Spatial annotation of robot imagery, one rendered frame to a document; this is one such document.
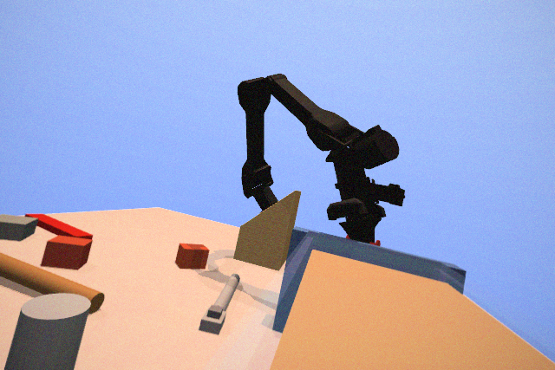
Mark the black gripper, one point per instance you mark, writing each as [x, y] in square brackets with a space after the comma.
[361, 218]

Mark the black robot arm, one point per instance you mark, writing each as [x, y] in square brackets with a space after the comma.
[327, 130]

